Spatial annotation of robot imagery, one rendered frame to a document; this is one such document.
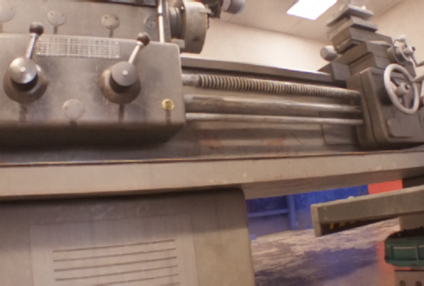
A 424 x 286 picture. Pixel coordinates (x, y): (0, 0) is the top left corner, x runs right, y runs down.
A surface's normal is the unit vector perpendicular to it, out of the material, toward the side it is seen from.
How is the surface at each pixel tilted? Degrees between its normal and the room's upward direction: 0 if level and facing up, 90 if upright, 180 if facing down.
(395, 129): 90
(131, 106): 90
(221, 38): 90
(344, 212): 90
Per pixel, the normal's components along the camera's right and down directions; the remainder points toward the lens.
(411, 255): -0.75, -0.05
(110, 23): 0.40, -0.24
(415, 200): -0.89, 0.00
